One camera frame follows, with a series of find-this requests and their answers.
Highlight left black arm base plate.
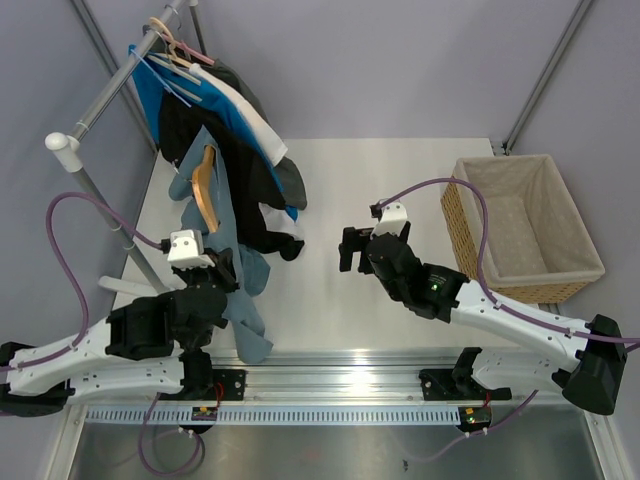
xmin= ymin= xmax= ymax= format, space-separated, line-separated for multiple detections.
xmin=160 ymin=368 xmax=247 ymax=402

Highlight brown wooden hanger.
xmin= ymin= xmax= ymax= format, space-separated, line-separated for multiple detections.
xmin=191 ymin=145 xmax=219 ymax=233

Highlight white t shirt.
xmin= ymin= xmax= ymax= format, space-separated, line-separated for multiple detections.
xmin=189 ymin=63 xmax=303 ymax=240

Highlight aluminium mounting rail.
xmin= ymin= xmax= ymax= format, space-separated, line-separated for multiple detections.
xmin=210 ymin=349 xmax=561 ymax=403

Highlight grey-blue t shirt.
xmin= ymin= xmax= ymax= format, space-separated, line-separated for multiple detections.
xmin=169 ymin=127 xmax=273 ymax=364

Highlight wicker laundry basket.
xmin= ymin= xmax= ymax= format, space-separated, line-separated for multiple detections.
xmin=441 ymin=155 xmax=605 ymax=304

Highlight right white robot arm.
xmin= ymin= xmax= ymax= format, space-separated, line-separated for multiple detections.
xmin=339 ymin=227 xmax=628 ymax=415

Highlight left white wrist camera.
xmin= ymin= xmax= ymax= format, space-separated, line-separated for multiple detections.
xmin=167 ymin=229 xmax=214 ymax=270

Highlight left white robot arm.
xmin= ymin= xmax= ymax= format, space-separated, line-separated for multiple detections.
xmin=1 ymin=249 xmax=239 ymax=418

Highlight bright blue t shirt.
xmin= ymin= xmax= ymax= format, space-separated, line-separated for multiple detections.
xmin=127 ymin=43 xmax=301 ymax=224

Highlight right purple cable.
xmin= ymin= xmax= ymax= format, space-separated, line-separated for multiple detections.
xmin=377 ymin=177 xmax=640 ymax=346

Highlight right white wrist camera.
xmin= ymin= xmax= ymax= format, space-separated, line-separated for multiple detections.
xmin=370 ymin=202 xmax=409 ymax=238

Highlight pink hanger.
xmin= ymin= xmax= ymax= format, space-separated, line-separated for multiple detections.
xmin=160 ymin=32 xmax=215 ymax=66

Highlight white slotted cable duct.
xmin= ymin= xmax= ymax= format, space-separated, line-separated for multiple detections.
xmin=85 ymin=405 xmax=461 ymax=426

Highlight metal clothes rack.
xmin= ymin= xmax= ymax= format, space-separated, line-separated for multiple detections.
xmin=45 ymin=1 xmax=199 ymax=296

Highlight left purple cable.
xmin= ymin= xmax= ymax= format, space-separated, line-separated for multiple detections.
xmin=0 ymin=192 xmax=174 ymax=374

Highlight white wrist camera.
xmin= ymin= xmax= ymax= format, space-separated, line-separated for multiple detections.
xmin=370 ymin=202 xmax=409 ymax=238
xmin=167 ymin=229 xmax=214 ymax=270

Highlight purple cable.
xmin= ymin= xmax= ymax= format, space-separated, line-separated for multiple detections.
xmin=0 ymin=192 xmax=174 ymax=374
xmin=377 ymin=177 xmax=640 ymax=346

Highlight black t shirt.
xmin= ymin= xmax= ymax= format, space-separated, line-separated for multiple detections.
xmin=158 ymin=93 xmax=304 ymax=261

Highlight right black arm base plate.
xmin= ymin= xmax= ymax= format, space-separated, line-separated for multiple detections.
xmin=418 ymin=368 xmax=513 ymax=401

